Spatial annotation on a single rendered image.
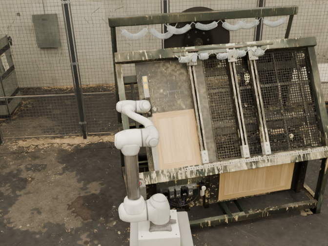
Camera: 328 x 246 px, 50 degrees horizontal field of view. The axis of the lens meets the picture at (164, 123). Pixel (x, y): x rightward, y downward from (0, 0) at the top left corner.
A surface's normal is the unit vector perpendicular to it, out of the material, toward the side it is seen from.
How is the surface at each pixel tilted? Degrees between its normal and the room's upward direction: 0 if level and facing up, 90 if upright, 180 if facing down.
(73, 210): 0
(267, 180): 90
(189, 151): 57
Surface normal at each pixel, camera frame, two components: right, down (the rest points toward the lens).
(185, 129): 0.17, -0.13
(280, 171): 0.22, 0.44
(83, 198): -0.03, -0.89
